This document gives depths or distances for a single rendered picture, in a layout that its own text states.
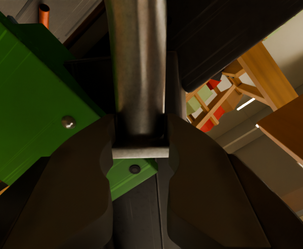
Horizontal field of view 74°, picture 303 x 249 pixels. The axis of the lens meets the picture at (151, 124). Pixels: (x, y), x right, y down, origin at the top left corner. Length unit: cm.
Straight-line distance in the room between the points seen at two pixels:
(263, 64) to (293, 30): 901
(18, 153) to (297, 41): 993
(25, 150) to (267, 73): 88
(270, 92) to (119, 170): 84
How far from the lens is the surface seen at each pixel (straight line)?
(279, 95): 98
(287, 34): 985
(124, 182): 19
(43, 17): 59
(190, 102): 336
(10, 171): 22
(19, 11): 57
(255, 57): 93
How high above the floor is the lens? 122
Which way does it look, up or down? 6 degrees up
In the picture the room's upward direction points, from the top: 141 degrees clockwise
